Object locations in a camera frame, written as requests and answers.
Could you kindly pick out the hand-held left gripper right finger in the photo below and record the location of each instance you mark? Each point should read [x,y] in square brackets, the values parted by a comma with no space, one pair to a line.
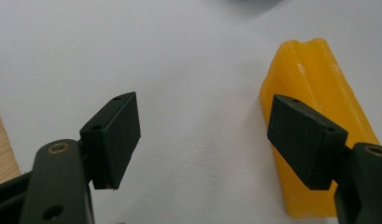
[307,140]

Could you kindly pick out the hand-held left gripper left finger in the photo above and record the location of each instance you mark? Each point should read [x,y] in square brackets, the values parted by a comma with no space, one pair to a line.
[110,140]

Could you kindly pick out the white table mat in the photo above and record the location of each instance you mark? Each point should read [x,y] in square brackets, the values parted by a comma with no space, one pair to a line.
[191,62]

